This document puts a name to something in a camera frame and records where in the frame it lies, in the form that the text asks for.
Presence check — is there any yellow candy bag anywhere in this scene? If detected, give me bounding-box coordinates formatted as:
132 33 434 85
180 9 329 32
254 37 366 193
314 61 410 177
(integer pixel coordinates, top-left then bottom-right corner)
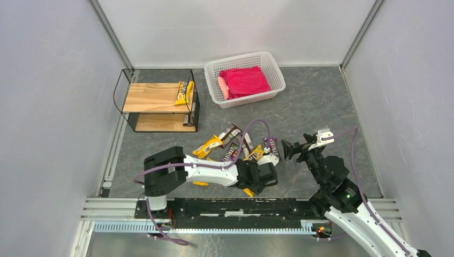
192 135 223 159
243 188 255 197
174 81 194 105

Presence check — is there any purple brown M&M bag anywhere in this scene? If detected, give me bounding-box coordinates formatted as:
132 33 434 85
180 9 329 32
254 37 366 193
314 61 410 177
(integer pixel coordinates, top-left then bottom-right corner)
263 137 281 161

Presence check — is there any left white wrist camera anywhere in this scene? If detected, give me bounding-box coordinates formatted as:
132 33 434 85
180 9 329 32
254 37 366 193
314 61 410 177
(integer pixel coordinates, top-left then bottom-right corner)
257 153 279 166

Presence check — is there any brown candy bag middle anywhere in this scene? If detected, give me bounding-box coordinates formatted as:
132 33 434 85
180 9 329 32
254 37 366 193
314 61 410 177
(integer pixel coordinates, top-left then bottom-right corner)
236 132 255 157

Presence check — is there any brown candy bag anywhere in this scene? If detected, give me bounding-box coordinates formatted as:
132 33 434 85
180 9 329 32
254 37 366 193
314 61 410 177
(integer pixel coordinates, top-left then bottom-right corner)
218 124 242 149
236 132 255 157

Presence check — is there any black wire wooden shelf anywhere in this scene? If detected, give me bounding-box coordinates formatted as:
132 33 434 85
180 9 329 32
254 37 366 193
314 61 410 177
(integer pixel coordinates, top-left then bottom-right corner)
112 69 200 133

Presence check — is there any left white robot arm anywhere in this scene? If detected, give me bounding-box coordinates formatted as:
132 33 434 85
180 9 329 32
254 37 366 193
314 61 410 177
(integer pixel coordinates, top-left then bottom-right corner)
133 146 279 211

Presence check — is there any yellow M&M bag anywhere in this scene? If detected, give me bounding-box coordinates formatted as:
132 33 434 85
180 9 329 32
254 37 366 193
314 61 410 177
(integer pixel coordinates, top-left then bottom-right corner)
243 145 264 162
192 157 214 186

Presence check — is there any pink folded cloth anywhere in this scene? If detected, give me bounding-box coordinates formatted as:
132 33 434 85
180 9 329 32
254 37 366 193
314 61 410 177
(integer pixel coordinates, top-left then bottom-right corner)
217 66 271 100

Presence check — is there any brown candy bag lower shelf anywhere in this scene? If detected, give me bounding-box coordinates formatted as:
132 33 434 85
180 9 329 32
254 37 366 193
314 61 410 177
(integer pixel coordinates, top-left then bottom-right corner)
183 114 195 127

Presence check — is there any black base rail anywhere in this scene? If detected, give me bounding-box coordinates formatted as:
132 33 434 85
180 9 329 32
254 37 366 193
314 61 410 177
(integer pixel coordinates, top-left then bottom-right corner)
152 198 326 229

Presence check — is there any purple candy bag centre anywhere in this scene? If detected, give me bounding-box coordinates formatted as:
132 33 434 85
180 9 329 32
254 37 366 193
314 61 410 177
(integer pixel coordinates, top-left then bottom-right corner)
221 142 239 162

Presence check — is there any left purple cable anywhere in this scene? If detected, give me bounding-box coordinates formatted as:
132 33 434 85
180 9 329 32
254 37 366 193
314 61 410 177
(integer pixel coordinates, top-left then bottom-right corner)
133 118 272 247

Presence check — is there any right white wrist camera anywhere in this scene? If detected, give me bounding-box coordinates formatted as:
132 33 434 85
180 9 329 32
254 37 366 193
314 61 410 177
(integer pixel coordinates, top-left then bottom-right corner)
308 128 335 150

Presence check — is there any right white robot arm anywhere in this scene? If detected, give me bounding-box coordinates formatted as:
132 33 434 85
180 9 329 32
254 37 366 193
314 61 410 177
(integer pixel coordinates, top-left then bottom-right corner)
282 132 429 256

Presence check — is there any white plastic basket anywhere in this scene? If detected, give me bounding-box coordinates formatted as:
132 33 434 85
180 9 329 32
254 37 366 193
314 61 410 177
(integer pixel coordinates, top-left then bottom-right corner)
204 51 286 109

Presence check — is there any brown candy bag top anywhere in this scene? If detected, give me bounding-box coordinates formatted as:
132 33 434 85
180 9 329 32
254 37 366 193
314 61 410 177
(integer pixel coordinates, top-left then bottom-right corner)
218 124 242 149

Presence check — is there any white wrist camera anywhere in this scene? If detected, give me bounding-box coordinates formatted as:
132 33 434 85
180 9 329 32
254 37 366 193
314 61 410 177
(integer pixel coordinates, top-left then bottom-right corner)
308 128 335 150
257 153 279 166

